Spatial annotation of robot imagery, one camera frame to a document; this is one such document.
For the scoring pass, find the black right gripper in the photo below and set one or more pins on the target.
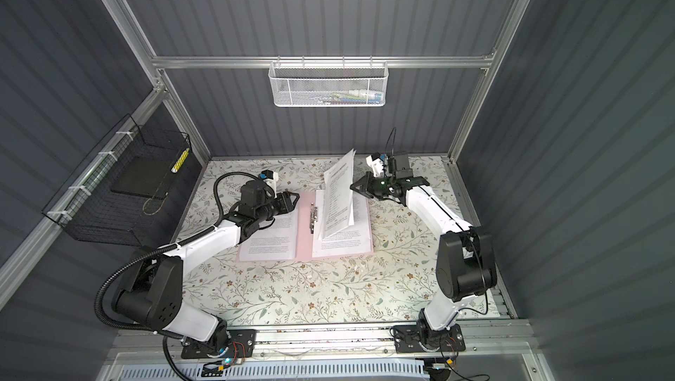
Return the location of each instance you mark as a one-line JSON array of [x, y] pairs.
[[367, 189]]

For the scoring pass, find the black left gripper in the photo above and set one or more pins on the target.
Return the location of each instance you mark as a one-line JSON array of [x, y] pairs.
[[284, 202]]

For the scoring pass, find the pink file folder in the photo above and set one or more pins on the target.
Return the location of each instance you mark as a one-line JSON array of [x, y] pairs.
[[304, 237]]

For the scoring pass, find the white sheet with XDOF header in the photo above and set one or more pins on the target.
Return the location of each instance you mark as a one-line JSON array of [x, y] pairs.
[[337, 211]]

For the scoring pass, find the white printed paper sheet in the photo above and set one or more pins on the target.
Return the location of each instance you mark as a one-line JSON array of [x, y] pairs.
[[278, 243]]

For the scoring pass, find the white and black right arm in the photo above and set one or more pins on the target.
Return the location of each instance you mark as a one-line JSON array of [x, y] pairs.
[[465, 267]]

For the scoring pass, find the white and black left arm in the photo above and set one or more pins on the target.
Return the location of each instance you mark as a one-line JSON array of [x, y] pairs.
[[150, 292]]

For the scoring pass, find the silver folder clip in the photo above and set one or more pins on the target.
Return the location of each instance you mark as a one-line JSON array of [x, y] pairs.
[[313, 218]]

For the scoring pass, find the pens in white basket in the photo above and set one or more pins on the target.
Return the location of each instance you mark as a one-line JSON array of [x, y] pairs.
[[358, 97]]

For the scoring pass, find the floral patterned table mat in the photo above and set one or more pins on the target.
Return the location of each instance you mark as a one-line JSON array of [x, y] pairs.
[[392, 284]]

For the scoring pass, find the yellow marker pen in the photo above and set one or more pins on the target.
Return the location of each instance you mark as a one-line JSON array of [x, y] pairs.
[[180, 160]]

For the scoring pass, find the aluminium horizontal back bar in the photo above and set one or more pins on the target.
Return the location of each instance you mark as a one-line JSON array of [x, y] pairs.
[[443, 62]]

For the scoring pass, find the black pad in basket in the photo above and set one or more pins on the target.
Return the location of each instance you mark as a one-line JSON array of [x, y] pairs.
[[145, 177]]

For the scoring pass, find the white ventilated grille strip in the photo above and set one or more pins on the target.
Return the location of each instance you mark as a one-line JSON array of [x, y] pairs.
[[356, 369]]

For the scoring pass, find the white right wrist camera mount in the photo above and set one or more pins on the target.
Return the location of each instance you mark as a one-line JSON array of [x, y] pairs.
[[378, 164]]

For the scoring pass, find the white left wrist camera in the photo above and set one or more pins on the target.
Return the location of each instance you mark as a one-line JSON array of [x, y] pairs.
[[271, 178]]

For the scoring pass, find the white wire mesh basket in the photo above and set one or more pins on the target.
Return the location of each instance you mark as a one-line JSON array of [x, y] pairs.
[[292, 87]]

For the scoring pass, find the black wire wall basket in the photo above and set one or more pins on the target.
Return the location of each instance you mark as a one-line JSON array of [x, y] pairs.
[[87, 209]]

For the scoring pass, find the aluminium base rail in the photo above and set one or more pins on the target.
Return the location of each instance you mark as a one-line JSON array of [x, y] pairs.
[[482, 337]]

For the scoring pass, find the aluminium frame corner post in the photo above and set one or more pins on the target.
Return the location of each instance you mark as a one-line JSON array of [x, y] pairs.
[[502, 45]]

